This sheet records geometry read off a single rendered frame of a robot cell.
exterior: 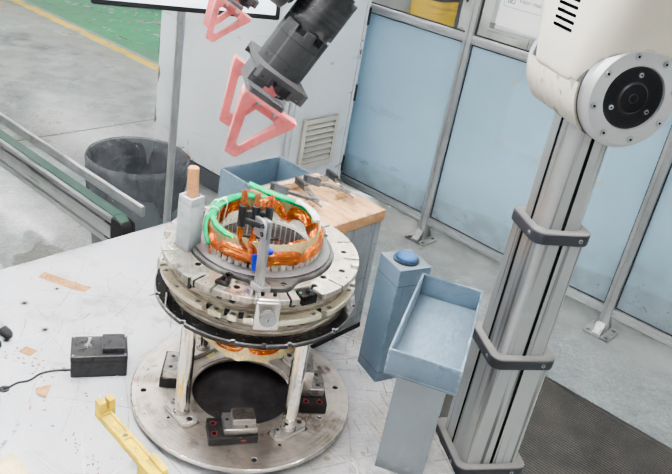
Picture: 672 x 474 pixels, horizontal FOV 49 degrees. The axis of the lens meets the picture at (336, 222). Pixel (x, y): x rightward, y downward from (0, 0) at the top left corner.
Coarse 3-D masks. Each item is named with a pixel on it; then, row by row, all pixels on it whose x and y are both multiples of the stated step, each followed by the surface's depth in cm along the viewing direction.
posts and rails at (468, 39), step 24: (480, 0) 328; (432, 24) 347; (504, 48) 325; (456, 72) 344; (456, 96) 347; (432, 168) 365; (432, 192) 369; (648, 192) 298; (648, 216) 301; (624, 264) 313
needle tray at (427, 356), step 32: (416, 288) 122; (448, 288) 126; (416, 320) 120; (448, 320) 122; (416, 352) 112; (448, 352) 114; (416, 384) 115; (448, 384) 104; (416, 416) 117; (384, 448) 122; (416, 448) 120
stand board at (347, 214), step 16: (256, 192) 145; (304, 192) 149; (320, 192) 150; (320, 208) 143; (336, 208) 145; (352, 208) 146; (368, 208) 147; (336, 224) 138; (352, 224) 141; (368, 224) 146
